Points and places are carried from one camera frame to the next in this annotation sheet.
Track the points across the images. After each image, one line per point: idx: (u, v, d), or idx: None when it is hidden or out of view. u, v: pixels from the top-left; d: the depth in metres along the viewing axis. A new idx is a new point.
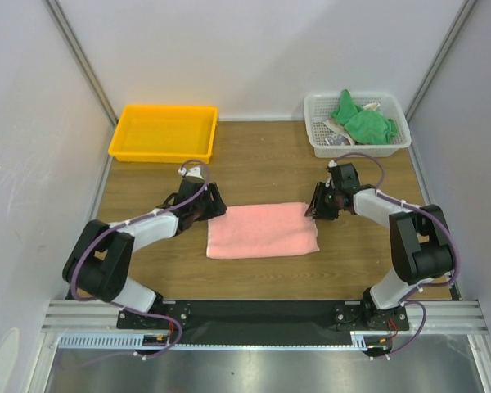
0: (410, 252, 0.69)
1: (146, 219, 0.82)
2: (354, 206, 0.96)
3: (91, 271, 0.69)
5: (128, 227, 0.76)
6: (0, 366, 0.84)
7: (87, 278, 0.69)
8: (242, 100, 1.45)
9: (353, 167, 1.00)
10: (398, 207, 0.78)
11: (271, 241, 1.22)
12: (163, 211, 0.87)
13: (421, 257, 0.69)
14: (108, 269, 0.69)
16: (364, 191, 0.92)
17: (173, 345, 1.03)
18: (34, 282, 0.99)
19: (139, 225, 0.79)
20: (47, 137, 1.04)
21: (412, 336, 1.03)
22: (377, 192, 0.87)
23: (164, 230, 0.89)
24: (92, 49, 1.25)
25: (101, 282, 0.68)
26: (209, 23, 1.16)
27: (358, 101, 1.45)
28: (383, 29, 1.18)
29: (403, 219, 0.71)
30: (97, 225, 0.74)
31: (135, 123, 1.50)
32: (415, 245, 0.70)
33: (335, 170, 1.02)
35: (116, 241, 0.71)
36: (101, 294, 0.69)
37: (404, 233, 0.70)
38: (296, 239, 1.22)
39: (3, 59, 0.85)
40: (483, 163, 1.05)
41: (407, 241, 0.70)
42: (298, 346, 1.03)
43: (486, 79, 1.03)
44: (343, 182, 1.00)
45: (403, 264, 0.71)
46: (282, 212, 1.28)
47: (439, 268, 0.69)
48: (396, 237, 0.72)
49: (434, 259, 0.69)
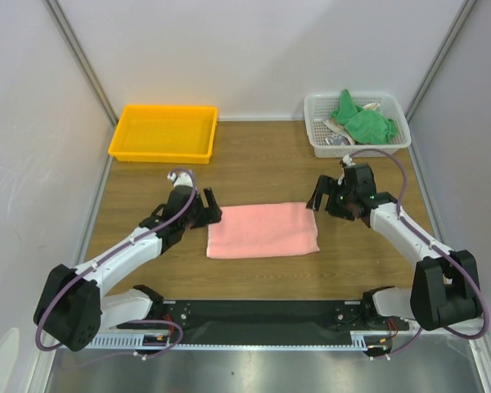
0: (434, 304, 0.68)
1: (118, 253, 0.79)
2: (371, 220, 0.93)
3: (60, 320, 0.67)
5: (97, 270, 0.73)
6: (0, 366, 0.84)
7: (56, 329, 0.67)
8: (243, 100, 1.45)
9: (370, 172, 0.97)
10: (425, 246, 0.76)
11: (271, 241, 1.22)
12: (143, 234, 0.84)
13: (444, 307, 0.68)
14: (75, 322, 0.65)
16: (383, 209, 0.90)
17: (173, 345, 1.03)
18: (34, 282, 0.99)
19: (111, 263, 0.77)
20: (47, 137, 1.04)
21: (412, 336, 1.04)
22: (400, 216, 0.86)
23: (146, 254, 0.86)
24: (92, 49, 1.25)
25: (70, 334, 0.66)
26: (209, 22, 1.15)
27: (358, 101, 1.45)
28: (384, 29, 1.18)
29: (431, 268, 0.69)
30: (62, 273, 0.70)
31: (135, 123, 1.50)
32: (439, 297, 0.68)
33: (351, 172, 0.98)
35: (81, 291, 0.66)
36: (71, 345, 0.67)
37: (430, 286, 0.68)
38: (296, 239, 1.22)
39: (3, 58, 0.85)
40: (483, 163, 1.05)
41: (432, 294, 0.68)
42: (298, 346, 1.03)
43: (486, 79, 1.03)
44: (358, 187, 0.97)
45: (423, 310, 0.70)
46: (282, 212, 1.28)
47: (459, 316, 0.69)
48: (421, 286, 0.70)
49: (457, 309, 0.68)
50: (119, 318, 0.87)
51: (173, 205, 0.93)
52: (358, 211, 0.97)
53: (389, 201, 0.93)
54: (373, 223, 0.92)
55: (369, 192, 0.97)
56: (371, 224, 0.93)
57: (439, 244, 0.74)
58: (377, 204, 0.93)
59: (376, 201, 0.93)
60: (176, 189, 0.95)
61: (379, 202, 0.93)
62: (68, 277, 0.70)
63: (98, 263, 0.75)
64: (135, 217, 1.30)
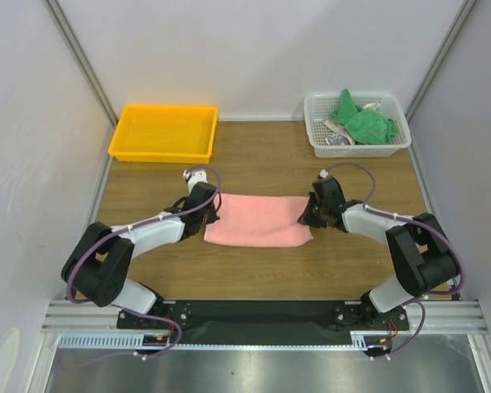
0: (415, 267, 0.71)
1: (149, 224, 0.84)
2: (345, 224, 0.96)
3: (88, 274, 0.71)
5: (131, 232, 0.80)
6: (0, 366, 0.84)
7: (83, 281, 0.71)
8: (243, 100, 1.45)
9: (335, 182, 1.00)
10: (391, 221, 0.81)
11: (268, 232, 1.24)
12: (169, 216, 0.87)
13: (425, 267, 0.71)
14: (105, 274, 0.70)
16: (353, 209, 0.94)
17: (173, 345, 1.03)
18: (34, 281, 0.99)
19: (142, 230, 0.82)
20: (47, 137, 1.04)
21: (412, 336, 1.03)
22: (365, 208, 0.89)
23: (169, 234, 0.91)
24: (92, 48, 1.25)
25: (97, 286, 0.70)
26: (209, 21, 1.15)
27: (358, 101, 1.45)
28: (383, 28, 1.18)
29: (401, 233, 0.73)
30: (97, 230, 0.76)
31: (135, 123, 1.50)
32: (418, 259, 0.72)
33: (318, 187, 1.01)
35: (115, 246, 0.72)
36: (97, 299, 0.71)
37: (405, 249, 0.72)
38: (290, 231, 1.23)
39: (3, 58, 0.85)
40: (482, 162, 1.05)
41: (409, 255, 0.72)
42: (298, 346, 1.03)
43: (485, 79, 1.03)
44: (327, 198, 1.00)
45: (408, 277, 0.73)
46: (281, 205, 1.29)
47: (443, 275, 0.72)
48: (397, 252, 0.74)
49: (439, 266, 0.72)
50: (127, 299, 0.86)
51: (195, 196, 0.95)
52: (331, 223, 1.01)
53: (355, 204, 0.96)
54: (349, 228, 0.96)
55: (339, 202, 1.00)
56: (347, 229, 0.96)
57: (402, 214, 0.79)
58: (345, 209, 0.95)
59: (344, 207, 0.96)
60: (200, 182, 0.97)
61: (346, 205, 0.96)
62: (104, 234, 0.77)
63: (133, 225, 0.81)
64: (134, 217, 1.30)
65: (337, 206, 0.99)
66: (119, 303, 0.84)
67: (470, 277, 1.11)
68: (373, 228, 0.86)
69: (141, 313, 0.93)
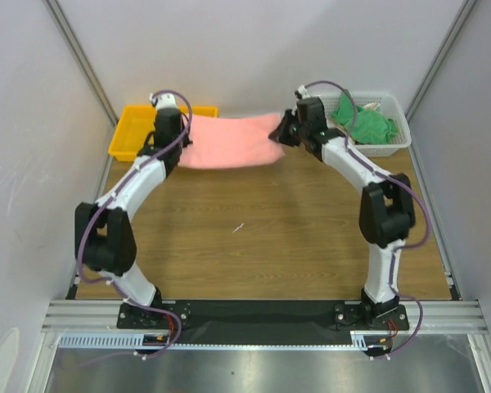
0: (378, 221, 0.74)
1: (129, 181, 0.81)
2: (323, 155, 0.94)
3: (99, 249, 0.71)
5: (117, 198, 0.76)
6: None
7: (97, 256, 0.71)
8: (243, 101, 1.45)
9: (322, 106, 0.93)
10: (370, 173, 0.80)
11: (239, 152, 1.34)
12: (147, 161, 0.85)
13: (387, 222, 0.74)
14: (114, 245, 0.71)
16: (334, 143, 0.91)
17: (172, 345, 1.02)
18: (34, 280, 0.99)
19: (127, 190, 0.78)
20: (47, 137, 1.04)
21: (409, 336, 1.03)
22: (347, 151, 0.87)
23: (155, 177, 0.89)
24: (92, 47, 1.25)
25: (114, 258, 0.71)
26: (209, 20, 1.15)
27: (358, 101, 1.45)
28: (383, 27, 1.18)
29: (376, 190, 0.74)
30: (87, 209, 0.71)
31: (135, 123, 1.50)
32: (384, 214, 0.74)
33: (303, 107, 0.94)
35: (111, 219, 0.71)
36: (117, 267, 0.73)
37: (376, 204, 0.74)
38: (260, 149, 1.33)
39: (4, 58, 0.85)
40: (482, 162, 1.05)
41: (377, 210, 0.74)
42: (298, 346, 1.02)
43: (486, 78, 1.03)
44: (310, 122, 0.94)
45: (371, 227, 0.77)
46: (250, 124, 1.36)
47: (401, 230, 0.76)
48: (366, 205, 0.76)
49: (399, 223, 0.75)
50: (134, 282, 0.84)
51: (161, 129, 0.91)
52: (310, 149, 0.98)
53: (338, 137, 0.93)
54: (326, 157, 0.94)
55: (320, 128, 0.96)
56: (323, 159, 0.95)
57: (381, 169, 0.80)
58: (327, 140, 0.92)
59: (326, 137, 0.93)
60: (167, 110, 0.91)
61: (328, 137, 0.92)
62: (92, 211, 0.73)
63: (117, 191, 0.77)
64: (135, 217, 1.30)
65: (317, 133, 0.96)
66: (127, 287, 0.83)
67: (470, 277, 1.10)
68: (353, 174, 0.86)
69: (145, 304, 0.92)
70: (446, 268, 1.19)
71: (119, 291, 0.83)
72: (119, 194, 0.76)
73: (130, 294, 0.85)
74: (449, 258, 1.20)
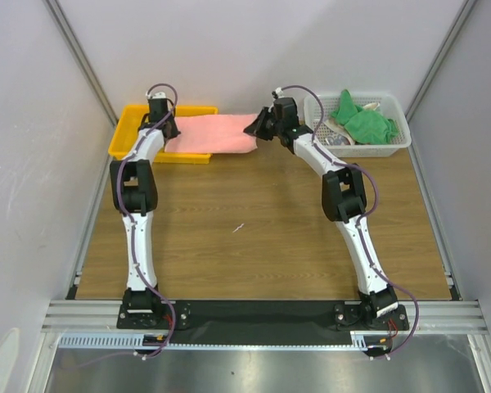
0: (335, 203, 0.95)
1: (141, 145, 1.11)
2: (294, 147, 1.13)
3: (132, 194, 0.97)
5: (137, 154, 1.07)
6: None
7: (132, 200, 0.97)
8: (243, 101, 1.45)
9: (295, 106, 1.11)
10: (330, 164, 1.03)
11: (217, 142, 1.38)
12: (150, 133, 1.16)
13: (342, 203, 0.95)
14: (146, 188, 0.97)
16: (303, 138, 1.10)
17: (165, 345, 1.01)
18: (34, 280, 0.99)
19: (143, 151, 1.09)
20: (47, 137, 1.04)
21: (407, 336, 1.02)
22: (314, 143, 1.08)
23: (158, 143, 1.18)
24: (92, 48, 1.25)
25: (143, 200, 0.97)
26: (209, 20, 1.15)
27: (358, 101, 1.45)
28: (383, 27, 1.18)
29: (333, 178, 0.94)
30: (115, 165, 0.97)
31: (135, 123, 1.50)
32: (339, 198, 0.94)
33: (279, 107, 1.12)
35: (140, 169, 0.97)
36: (150, 205, 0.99)
37: (332, 190, 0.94)
38: (238, 139, 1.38)
39: (4, 58, 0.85)
40: (481, 161, 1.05)
41: (334, 194, 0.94)
42: (298, 346, 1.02)
43: (485, 78, 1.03)
44: (284, 119, 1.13)
45: (331, 208, 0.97)
46: (231, 121, 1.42)
47: (355, 210, 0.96)
48: (326, 190, 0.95)
49: (350, 204, 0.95)
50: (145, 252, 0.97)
51: (155, 109, 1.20)
52: (284, 142, 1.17)
53: (308, 133, 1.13)
54: (296, 150, 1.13)
55: (293, 125, 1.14)
56: (295, 152, 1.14)
57: (339, 160, 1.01)
58: (298, 136, 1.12)
59: (297, 134, 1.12)
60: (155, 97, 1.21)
61: (299, 133, 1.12)
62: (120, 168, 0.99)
63: (136, 150, 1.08)
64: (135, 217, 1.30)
65: (290, 129, 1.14)
66: (138, 253, 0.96)
67: (470, 277, 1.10)
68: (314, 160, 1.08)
69: (150, 284, 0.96)
70: (446, 268, 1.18)
71: (132, 255, 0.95)
72: (138, 151, 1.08)
73: (137, 263, 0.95)
74: (449, 258, 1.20)
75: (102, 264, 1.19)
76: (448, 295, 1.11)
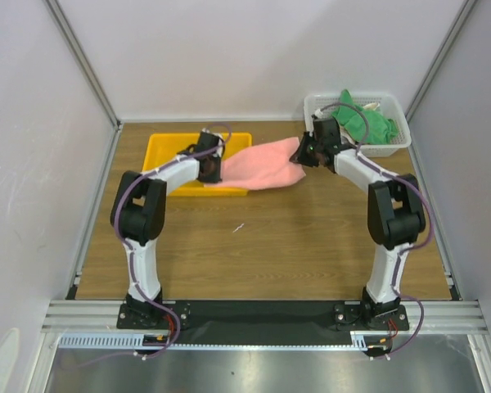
0: (384, 219, 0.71)
1: (169, 167, 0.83)
2: (335, 166, 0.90)
3: (132, 214, 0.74)
5: (159, 173, 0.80)
6: None
7: (130, 220, 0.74)
8: (243, 101, 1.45)
9: (337, 124, 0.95)
10: (376, 174, 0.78)
11: (259, 177, 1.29)
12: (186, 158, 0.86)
13: (394, 223, 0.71)
14: (149, 213, 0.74)
16: (346, 151, 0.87)
17: (172, 345, 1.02)
18: (34, 280, 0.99)
19: (168, 170, 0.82)
20: (47, 138, 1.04)
21: (411, 336, 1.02)
22: (358, 155, 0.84)
23: (188, 173, 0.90)
24: (92, 47, 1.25)
25: (145, 224, 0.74)
26: (209, 20, 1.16)
27: (358, 101, 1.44)
28: (382, 28, 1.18)
29: (382, 187, 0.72)
30: (132, 175, 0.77)
31: (159, 152, 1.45)
32: (390, 213, 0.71)
33: (318, 124, 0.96)
35: (150, 188, 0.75)
36: (146, 235, 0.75)
37: (380, 201, 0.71)
38: (281, 173, 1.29)
39: (4, 58, 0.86)
40: (481, 161, 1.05)
41: (382, 207, 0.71)
42: (297, 346, 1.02)
43: (485, 78, 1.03)
44: (325, 137, 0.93)
45: (377, 228, 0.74)
46: (271, 150, 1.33)
47: (410, 232, 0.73)
48: (373, 203, 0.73)
49: (407, 223, 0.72)
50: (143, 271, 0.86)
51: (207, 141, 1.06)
52: (323, 161, 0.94)
53: (349, 148, 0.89)
54: (338, 167, 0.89)
55: (335, 142, 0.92)
56: (335, 170, 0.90)
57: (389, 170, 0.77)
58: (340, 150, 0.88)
59: (338, 149, 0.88)
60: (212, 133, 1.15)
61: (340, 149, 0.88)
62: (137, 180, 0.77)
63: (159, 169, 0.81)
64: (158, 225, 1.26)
65: (331, 146, 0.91)
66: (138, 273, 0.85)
67: (470, 277, 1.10)
68: (358, 177, 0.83)
69: (149, 298, 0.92)
70: (446, 268, 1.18)
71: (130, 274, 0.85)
72: (162, 171, 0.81)
73: (135, 282, 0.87)
74: (449, 258, 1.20)
75: (103, 264, 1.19)
76: (448, 295, 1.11)
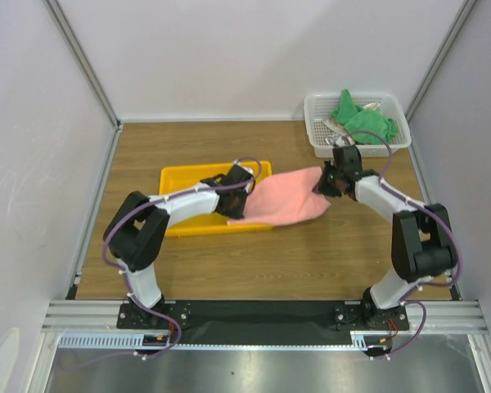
0: (411, 252, 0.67)
1: (184, 196, 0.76)
2: (357, 193, 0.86)
3: (126, 240, 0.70)
5: (168, 202, 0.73)
6: None
7: (123, 244, 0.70)
8: (243, 101, 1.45)
9: (357, 150, 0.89)
10: (402, 203, 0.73)
11: (286, 210, 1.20)
12: (205, 188, 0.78)
13: (421, 256, 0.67)
14: (141, 241, 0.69)
16: (367, 178, 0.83)
17: (173, 345, 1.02)
18: (33, 280, 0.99)
19: (178, 200, 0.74)
20: (47, 137, 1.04)
21: (412, 336, 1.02)
22: (380, 181, 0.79)
23: (202, 207, 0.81)
24: (92, 47, 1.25)
25: (134, 252, 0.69)
26: (209, 20, 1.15)
27: (358, 101, 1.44)
28: (383, 27, 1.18)
29: (408, 219, 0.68)
30: (137, 198, 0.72)
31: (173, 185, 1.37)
32: (416, 246, 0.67)
33: (338, 152, 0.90)
35: (151, 215, 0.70)
36: (132, 263, 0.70)
37: (407, 233, 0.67)
38: (308, 204, 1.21)
39: (4, 58, 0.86)
40: (481, 162, 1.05)
41: (408, 240, 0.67)
42: (298, 346, 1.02)
43: (485, 77, 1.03)
44: (344, 165, 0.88)
45: (403, 261, 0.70)
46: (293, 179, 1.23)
47: (439, 267, 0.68)
48: (398, 235, 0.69)
49: (434, 257, 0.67)
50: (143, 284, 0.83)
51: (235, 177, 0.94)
52: (344, 188, 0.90)
53: (371, 173, 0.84)
54: (358, 194, 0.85)
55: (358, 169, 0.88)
56: (357, 197, 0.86)
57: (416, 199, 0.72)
58: (362, 177, 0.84)
59: (360, 176, 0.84)
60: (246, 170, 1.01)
61: (362, 175, 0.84)
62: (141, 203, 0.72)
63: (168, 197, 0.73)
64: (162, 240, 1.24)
65: (353, 172, 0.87)
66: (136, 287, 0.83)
67: (470, 277, 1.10)
68: (381, 205, 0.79)
69: (147, 307, 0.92)
70: None
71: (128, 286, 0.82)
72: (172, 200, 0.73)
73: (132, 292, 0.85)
74: None
75: (103, 264, 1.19)
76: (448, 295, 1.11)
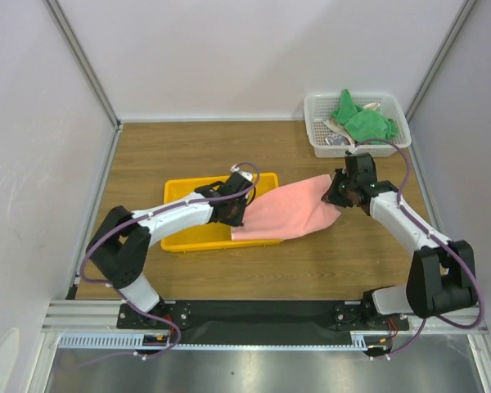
0: (430, 293, 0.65)
1: (173, 210, 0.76)
2: (370, 208, 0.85)
3: (106, 256, 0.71)
5: (151, 219, 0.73)
6: (0, 366, 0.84)
7: (103, 261, 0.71)
8: (243, 100, 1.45)
9: (371, 159, 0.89)
10: (424, 236, 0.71)
11: (294, 223, 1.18)
12: (196, 200, 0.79)
13: (439, 297, 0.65)
14: (121, 259, 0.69)
16: (384, 196, 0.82)
17: (173, 345, 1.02)
18: (33, 280, 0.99)
19: (165, 215, 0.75)
20: (47, 137, 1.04)
21: (412, 336, 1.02)
22: (400, 204, 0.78)
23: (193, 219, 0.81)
24: (92, 47, 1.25)
25: (114, 269, 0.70)
26: (209, 20, 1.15)
27: (358, 101, 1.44)
28: (383, 27, 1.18)
29: (430, 258, 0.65)
30: (118, 214, 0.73)
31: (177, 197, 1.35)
32: (437, 286, 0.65)
33: (352, 160, 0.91)
35: (132, 233, 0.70)
36: (114, 281, 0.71)
37: (429, 274, 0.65)
38: (315, 215, 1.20)
39: (5, 59, 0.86)
40: (481, 162, 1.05)
41: (430, 282, 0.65)
42: (298, 346, 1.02)
43: (485, 78, 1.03)
44: (358, 175, 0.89)
45: (418, 296, 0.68)
46: (300, 190, 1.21)
47: (455, 306, 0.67)
48: (418, 273, 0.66)
49: (452, 298, 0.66)
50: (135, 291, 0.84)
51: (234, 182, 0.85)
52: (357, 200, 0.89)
53: (389, 190, 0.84)
54: (373, 210, 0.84)
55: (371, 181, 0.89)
56: (371, 213, 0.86)
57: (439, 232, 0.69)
58: (377, 192, 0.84)
59: (376, 189, 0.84)
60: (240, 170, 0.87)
61: (380, 190, 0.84)
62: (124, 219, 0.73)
63: (154, 213, 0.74)
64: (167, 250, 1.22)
65: (367, 185, 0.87)
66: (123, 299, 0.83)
67: None
68: (397, 228, 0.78)
69: (143, 311, 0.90)
70: None
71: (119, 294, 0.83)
72: (155, 215, 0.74)
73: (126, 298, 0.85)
74: None
75: None
76: None
